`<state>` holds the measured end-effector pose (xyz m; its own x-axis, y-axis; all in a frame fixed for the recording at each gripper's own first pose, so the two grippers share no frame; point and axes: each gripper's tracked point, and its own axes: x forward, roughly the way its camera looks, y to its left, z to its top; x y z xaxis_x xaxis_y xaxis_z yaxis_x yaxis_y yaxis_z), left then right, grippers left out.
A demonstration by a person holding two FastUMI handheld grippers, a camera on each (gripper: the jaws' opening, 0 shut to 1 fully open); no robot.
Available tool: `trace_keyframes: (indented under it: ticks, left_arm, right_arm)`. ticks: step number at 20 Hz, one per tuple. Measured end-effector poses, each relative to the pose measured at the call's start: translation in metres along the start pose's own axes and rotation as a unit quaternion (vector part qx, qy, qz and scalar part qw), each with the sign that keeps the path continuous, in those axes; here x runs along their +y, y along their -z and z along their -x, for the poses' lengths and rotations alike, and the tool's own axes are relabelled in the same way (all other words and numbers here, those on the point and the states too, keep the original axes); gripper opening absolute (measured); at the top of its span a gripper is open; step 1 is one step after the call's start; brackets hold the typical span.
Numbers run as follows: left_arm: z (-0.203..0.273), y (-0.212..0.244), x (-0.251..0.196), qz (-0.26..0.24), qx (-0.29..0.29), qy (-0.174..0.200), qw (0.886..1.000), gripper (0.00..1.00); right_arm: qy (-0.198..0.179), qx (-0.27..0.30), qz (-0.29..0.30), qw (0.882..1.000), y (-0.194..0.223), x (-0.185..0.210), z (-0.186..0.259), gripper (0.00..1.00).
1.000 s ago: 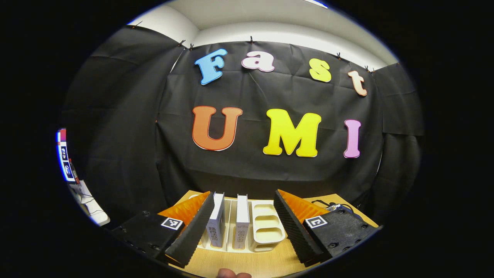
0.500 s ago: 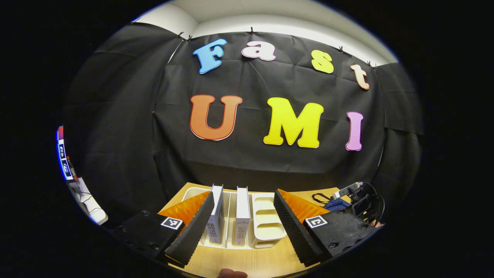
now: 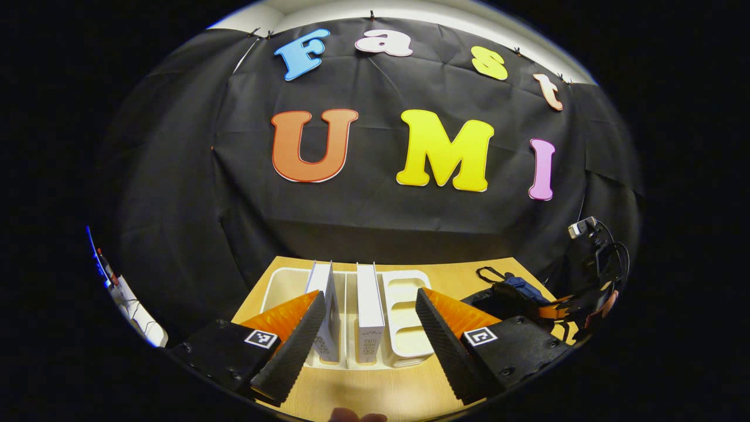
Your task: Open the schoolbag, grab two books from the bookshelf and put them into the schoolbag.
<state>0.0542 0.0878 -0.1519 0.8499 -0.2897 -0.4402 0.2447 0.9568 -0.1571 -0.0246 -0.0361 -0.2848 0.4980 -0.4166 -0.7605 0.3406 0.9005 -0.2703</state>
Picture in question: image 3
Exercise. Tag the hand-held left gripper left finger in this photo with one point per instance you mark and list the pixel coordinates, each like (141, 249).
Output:
(299, 346)

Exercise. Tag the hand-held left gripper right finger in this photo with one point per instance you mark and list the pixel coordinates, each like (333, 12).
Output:
(445, 351)

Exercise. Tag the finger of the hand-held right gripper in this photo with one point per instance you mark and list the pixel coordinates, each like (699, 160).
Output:
(559, 308)

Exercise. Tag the blue schoolbag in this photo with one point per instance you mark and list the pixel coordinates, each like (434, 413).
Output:
(515, 293)

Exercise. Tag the grey cover book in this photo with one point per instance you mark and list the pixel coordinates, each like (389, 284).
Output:
(328, 305)

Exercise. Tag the white plastic bookshelf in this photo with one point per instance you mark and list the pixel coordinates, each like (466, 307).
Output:
(404, 310)

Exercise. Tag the thick white book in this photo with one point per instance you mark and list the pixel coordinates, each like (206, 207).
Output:
(369, 305)

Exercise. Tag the coloured monitor screen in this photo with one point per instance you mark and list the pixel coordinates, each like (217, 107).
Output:
(94, 252)

